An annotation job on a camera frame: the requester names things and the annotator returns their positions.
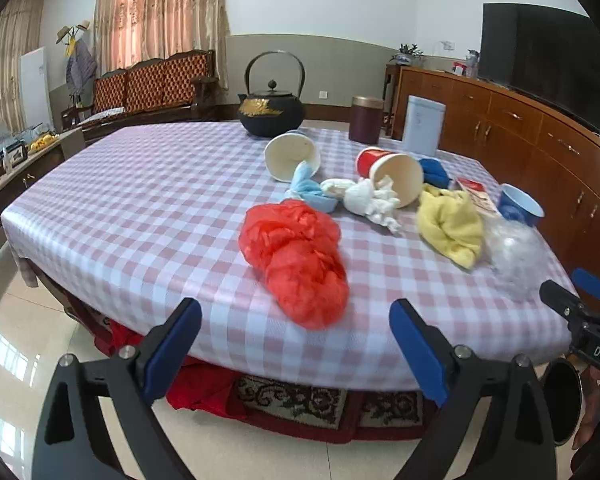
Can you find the red cloth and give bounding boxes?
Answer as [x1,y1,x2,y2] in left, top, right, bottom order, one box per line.
[94,320,263,417]

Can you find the black flat television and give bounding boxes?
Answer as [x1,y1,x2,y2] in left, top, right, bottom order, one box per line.
[480,2,600,143]

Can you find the blue paper bowl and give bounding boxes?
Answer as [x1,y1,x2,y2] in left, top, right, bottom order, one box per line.
[497,183,546,228]

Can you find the dark red canister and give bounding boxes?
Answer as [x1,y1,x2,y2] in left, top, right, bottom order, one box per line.
[349,96,385,144]

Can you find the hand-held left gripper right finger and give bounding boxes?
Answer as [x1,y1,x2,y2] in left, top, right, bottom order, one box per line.
[389,298,571,480]

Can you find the small picture frame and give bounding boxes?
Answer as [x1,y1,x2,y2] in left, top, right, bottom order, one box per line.
[2,142,29,169]

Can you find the red paper cup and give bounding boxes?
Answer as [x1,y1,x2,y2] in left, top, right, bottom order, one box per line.
[356,146,425,209]

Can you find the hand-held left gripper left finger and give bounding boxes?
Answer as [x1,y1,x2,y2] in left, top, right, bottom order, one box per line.
[30,297,203,480]

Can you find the red plastic bag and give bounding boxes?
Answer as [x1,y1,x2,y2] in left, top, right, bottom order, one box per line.
[238,199,350,331]

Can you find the white tissue wad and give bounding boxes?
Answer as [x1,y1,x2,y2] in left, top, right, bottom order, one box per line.
[321,175,403,234]

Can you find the yellow cloth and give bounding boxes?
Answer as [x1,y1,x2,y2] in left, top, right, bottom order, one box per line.
[416,183,484,269]

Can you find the narrow dark wooden stand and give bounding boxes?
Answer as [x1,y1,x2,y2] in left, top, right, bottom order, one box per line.
[383,63,401,136]

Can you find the pink checkered tablecloth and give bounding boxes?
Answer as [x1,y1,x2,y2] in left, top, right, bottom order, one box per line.
[0,120,581,392]

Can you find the black round trash can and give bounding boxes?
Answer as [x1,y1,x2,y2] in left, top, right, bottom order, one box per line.
[542,357,583,447]

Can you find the yellow fruits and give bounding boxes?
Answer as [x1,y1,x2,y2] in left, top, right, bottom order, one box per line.
[29,132,59,152]

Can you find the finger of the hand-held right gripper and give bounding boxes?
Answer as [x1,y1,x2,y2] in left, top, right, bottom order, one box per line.
[539,280,593,323]
[571,267,600,304]

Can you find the person's right hand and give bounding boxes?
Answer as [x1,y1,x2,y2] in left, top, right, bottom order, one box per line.
[571,366,600,467]

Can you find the coat rack with hats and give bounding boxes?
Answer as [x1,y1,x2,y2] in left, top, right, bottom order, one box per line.
[55,20,99,107]

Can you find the wooden sofa with orange cushions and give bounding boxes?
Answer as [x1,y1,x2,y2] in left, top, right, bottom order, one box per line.
[61,50,217,147]

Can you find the white rectangular tin box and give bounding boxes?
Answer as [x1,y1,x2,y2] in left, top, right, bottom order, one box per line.
[402,95,447,157]

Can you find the small potted plant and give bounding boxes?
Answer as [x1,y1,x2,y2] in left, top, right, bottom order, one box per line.
[390,43,425,67]

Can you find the paper cup with blue print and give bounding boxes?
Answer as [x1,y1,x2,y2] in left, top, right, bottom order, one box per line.
[264,130,322,183]

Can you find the grey side cabinet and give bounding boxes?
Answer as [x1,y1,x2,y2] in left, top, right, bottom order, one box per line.
[0,127,87,263]

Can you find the light blue cloth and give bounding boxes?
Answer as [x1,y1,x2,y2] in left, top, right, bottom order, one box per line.
[285,160,338,213]

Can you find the clear plastic bag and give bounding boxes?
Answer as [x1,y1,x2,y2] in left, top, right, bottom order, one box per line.
[482,217,553,303]

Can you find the red and white packet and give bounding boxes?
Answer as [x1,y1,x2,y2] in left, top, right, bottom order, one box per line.
[455,176,501,217]

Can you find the white standing panel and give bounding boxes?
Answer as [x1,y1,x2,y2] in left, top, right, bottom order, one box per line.
[19,46,54,131]

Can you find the long wooden sideboard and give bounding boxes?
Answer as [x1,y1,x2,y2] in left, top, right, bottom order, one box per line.
[395,65,600,283]

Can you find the beige embroidered curtain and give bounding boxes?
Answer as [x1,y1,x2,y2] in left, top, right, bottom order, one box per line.
[0,0,46,133]
[94,0,230,92]

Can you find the black cast iron teapot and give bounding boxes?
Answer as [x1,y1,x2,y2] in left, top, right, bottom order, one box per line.
[237,51,307,139]

